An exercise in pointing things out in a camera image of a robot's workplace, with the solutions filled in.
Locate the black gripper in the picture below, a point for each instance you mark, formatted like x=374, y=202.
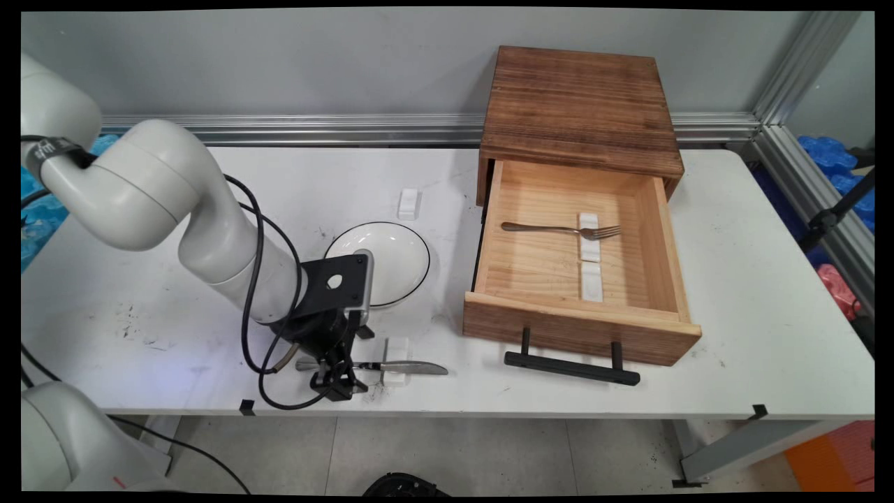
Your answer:
x=318, y=334

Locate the silver table knife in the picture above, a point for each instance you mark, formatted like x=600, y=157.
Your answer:
x=412, y=367

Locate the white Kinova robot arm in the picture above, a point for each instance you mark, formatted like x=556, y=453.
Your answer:
x=147, y=181

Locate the white ceramic cutlery rest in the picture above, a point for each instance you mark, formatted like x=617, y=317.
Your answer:
x=397, y=347
x=591, y=283
x=407, y=204
x=590, y=253

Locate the white plate with black rim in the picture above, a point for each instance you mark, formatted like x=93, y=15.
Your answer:
x=398, y=258

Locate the black table edge clip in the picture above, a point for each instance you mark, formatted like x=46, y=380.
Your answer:
x=246, y=408
x=760, y=412

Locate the black round floor object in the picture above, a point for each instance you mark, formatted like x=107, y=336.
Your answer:
x=405, y=485

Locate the light wooden drawer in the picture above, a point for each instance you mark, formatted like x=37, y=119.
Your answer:
x=538, y=272

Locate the grey table leg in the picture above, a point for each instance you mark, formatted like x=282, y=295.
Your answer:
x=733, y=450
x=157, y=436

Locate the silver fork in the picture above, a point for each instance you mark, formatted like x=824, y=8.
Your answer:
x=524, y=227

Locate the blue plastic packing sheet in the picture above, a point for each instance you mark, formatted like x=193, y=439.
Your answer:
x=831, y=157
x=42, y=216

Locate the red bag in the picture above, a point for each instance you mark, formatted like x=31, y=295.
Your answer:
x=838, y=286

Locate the orange box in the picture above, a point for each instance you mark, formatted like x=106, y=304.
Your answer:
x=834, y=457

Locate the black tripod stand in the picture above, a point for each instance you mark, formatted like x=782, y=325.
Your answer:
x=827, y=219

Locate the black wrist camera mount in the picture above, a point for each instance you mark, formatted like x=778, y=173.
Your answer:
x=353, y=293

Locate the aluminium frame rail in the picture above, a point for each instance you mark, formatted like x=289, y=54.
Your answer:
x=803, y=181
x=349, y=129

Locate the aluminium frame post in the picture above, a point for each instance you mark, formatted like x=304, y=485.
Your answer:
x=803, y=66

